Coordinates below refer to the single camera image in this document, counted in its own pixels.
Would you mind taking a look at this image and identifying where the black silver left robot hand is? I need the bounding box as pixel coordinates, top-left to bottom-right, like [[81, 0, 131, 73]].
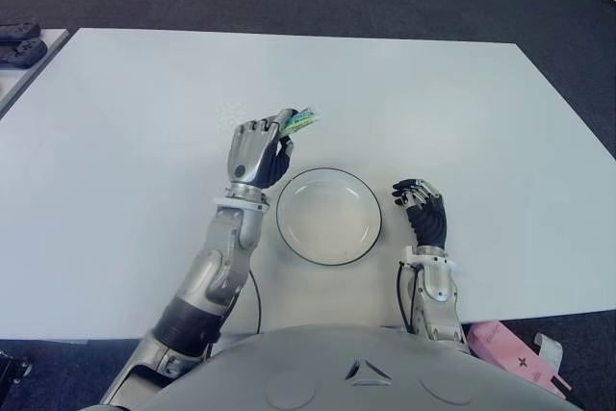
[[225, 106, 295, 195]]

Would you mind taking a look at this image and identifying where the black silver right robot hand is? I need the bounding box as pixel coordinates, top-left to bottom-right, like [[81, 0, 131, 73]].
[[391, 178, 449, 248]]

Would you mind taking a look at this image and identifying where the green snack packet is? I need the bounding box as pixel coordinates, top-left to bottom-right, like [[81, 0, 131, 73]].
[[278, 103, 322, 136]]

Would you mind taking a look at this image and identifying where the white plate with black rim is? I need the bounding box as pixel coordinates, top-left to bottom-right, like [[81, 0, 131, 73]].
[[274, 167, 385, 267]]

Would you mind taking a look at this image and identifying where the pink cardboard box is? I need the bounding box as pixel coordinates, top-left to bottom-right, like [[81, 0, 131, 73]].
[[466, 320, 574, 400]]

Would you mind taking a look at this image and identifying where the white paper strip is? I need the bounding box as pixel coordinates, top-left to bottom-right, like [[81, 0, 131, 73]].
[[532, 332, 564, 376]]

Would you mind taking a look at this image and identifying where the grey robot torso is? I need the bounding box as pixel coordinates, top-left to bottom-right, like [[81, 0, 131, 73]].
[[143, 323, 583, 411]]

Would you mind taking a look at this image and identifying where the grey side table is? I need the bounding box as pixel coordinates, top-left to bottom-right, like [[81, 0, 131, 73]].
[[0, 28, 71, 118]]

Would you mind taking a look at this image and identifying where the black game controller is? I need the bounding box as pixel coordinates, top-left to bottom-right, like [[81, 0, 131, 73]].
[[0, 19, 42, 41], [0, 39, 49, 69]]

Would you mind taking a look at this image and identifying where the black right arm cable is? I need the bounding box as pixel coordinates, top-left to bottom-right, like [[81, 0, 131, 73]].
[[397, 261, 416, 333]]

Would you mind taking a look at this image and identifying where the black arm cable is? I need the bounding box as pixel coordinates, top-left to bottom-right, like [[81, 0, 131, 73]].
[[397, 261, 416, 333], [247, 269, 264, 335]]

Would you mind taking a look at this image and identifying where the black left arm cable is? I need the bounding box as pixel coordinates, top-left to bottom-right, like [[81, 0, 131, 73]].
[[247, 269, 264, 335]]

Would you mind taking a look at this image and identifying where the black metal bracket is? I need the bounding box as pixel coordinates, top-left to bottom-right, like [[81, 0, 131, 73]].
[[0, 347, 33, 388]]

